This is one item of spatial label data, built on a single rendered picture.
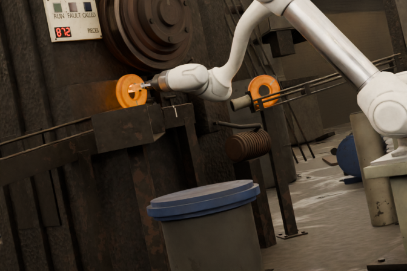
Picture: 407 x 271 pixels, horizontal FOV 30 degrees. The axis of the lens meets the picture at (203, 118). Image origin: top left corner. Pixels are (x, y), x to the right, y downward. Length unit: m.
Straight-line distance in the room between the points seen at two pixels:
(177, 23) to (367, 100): 1.16
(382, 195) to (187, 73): 1.11
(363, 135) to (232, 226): 1.55
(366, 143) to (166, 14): 1.06
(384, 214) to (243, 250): 1.55
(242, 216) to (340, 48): 0.75
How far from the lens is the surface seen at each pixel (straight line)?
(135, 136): 2.66
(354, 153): 5.16
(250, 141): 3.45
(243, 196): 2.02
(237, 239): 2.04
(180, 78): 2.96
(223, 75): 3.04
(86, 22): 3.29
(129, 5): 3.26
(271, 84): 3.64
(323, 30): 2.55
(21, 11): 3.26
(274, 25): 11.25
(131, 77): 3.22
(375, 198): 3.51
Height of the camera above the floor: 0.62
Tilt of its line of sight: level
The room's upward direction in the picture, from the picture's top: 12 degrees counter-clockwise
